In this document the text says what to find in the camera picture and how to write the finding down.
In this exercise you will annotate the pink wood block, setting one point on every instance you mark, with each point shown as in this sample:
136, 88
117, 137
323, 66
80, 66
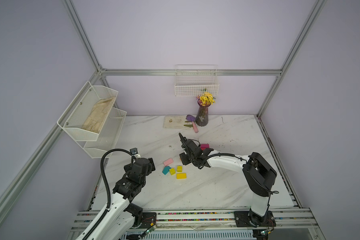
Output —
168, 162

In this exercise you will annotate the aluminium front rail frame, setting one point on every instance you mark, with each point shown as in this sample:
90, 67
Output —
292, 218

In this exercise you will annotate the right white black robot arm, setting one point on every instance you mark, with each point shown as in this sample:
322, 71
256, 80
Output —
259, 174

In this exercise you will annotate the white wire wall basket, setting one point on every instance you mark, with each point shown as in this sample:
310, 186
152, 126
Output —
195, 80

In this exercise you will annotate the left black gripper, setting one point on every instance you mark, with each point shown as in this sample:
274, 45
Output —
127, 169

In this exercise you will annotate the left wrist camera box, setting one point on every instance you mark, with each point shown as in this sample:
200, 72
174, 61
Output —
135, 153

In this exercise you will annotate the teal wood block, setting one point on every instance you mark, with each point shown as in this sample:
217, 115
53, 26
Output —
166, 170

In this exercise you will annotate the small yellow-green wood block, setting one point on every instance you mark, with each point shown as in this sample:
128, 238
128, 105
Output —
172, 171

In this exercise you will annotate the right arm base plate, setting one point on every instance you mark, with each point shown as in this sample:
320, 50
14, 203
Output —
250, 219

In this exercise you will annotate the white mesh shelf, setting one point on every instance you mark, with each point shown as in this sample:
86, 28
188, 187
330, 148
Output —
109, 135
75, 120

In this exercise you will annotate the upper white mesh shelf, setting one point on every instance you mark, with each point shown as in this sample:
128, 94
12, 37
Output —
75, 120

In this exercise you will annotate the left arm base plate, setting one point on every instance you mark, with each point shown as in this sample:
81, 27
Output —
148, 220

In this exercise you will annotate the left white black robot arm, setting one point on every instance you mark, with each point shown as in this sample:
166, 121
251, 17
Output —
119, 213

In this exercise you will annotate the purple glass vase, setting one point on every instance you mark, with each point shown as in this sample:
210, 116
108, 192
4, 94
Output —
202, 118

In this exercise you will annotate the magenta wood block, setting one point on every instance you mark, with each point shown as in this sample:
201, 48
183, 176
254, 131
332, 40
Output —
204, 146

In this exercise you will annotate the lower white mesh shelf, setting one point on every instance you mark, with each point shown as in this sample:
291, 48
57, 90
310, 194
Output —
109, 135

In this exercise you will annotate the yellow rectangular wood block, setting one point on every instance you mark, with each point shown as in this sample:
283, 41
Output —
181, 176

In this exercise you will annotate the purple pink toy knife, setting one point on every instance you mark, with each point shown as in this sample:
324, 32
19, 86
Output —
192, 119

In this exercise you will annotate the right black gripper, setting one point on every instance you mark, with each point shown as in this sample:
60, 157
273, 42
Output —
184, 162

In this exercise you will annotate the beige cloth in shelf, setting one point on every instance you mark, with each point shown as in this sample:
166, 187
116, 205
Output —
98, 115

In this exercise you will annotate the yellow artificial flowers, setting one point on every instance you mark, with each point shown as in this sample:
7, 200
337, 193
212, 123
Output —
206, 99

